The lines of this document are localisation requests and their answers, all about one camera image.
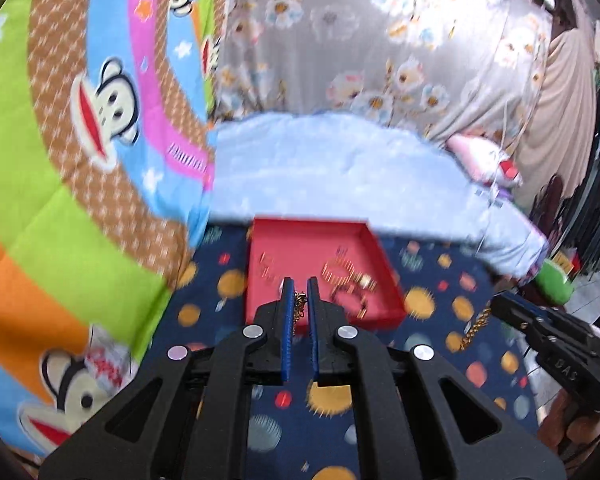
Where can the pink cartoon pillow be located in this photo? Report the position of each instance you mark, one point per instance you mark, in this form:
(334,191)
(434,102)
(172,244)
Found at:
(484,161)

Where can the beige curtain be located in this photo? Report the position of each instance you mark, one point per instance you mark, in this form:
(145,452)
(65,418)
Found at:
(559,136)

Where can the navy planet pattern bedsheet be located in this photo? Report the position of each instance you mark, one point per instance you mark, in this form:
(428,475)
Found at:
(300,430)

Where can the light blue pillow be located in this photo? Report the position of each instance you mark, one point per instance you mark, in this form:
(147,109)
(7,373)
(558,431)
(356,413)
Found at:
(343,167)

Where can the green plush toy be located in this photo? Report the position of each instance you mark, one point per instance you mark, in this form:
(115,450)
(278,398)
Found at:
(554,284)

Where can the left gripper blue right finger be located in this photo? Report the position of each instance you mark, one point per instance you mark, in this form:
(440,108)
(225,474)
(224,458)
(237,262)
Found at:
(415,415)

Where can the colourful monkey cartoon quilt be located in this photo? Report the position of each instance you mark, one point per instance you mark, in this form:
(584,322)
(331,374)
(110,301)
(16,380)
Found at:
(106,170)

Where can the red jewelry tray box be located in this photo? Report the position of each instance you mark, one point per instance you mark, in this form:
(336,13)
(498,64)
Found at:
(329,251)

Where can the grey floral blanket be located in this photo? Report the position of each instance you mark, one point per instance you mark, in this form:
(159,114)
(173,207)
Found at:
(434,67)

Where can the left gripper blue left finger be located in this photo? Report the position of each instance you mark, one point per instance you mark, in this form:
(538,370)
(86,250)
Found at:
(187,415)

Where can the gold wristwatch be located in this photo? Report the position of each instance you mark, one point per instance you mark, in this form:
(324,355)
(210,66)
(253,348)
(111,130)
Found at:
(362,281)

